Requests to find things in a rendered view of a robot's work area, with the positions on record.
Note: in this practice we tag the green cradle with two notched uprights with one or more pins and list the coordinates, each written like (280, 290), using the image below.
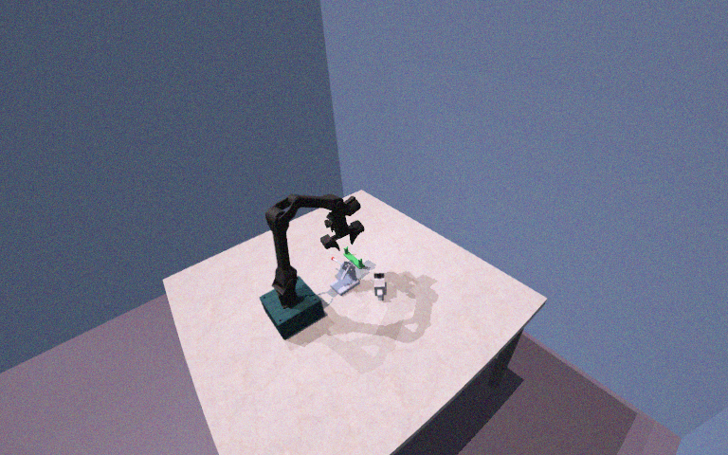
(353, 259)

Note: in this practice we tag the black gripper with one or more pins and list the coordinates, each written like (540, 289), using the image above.
(353, 230)

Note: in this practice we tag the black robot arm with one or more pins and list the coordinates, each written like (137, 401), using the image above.
(278, 220)

